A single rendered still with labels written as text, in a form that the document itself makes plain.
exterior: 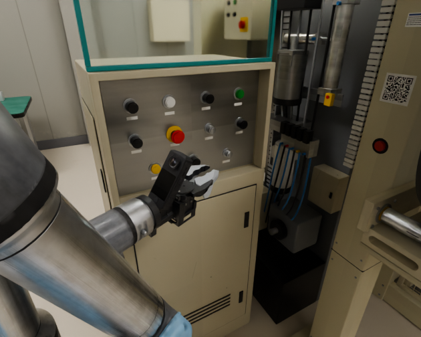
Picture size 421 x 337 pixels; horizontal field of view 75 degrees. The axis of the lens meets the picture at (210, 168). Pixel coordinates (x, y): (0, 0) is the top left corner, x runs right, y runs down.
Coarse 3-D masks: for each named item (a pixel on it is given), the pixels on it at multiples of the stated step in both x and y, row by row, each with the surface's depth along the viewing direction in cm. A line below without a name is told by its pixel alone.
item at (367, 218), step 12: (384, 192) 77; (396, 192) 77; (408, 192) 79; (372, 204) 72; (384, 204) 75; (396, 204) 79; (408, 204) 83; (360, 216) 76; (372, 216) 74; (360, 228) 77
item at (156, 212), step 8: (184, 184) 57; (192, 184) 57; (184, 192) 54; (144, 200) 50; (176, 200) 54; (184, 200) 55; (192, 200) 58; (152, 208) 50; (176, 208) 55; (184, 208) 56; (192, 208) 59; (160, 216) 51; (168, 216) 56; (176, 216) 56; (184, 216) 59; (192, 216) 60; (160, 224) 55; (176, 224) 57; (152, 232) 53
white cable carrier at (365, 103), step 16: (384, 0) 71; (384, 16) 71; (384, 32) 72; (384, 48) 75; (368, 64) 78; (368, 80) 79; (368, 96) 80; (352, 128) 86; (352, 144) 88; (352, 160) 89
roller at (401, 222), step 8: (384, 216) 74; (392, 216) 72; (400, 216) 72; (392, 224) 72; (400, 224) 71; (408, 224) 69; (416, 224) 68; (400, 232) 72; (408, 232) 69; (416, 232) 68; (416, 240) 68
